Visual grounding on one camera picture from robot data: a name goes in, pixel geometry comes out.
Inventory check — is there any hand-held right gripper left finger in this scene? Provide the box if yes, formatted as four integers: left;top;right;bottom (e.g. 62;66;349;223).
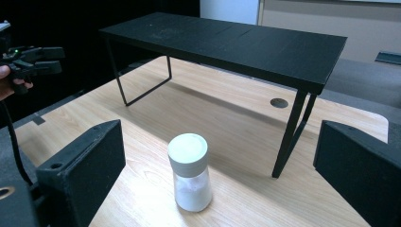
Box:
35;118;127;227

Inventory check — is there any white-lidded glass shaker jar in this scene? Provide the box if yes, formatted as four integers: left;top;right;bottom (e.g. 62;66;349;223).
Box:
166;132;214;213

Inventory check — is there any dark flat floor box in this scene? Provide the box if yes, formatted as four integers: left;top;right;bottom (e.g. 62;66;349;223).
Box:
375;50;401;66

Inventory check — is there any black cable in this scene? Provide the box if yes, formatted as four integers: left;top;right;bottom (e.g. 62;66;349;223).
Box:
0;99;34;187

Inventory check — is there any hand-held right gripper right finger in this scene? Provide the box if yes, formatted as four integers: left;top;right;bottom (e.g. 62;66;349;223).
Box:
312;119;401;227

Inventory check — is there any black metal shelf rack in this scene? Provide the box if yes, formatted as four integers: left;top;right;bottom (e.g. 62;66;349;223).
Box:
98;11;348;180

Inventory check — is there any black round desk grommet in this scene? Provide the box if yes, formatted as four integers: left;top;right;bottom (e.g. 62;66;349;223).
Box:
270;97;289;110

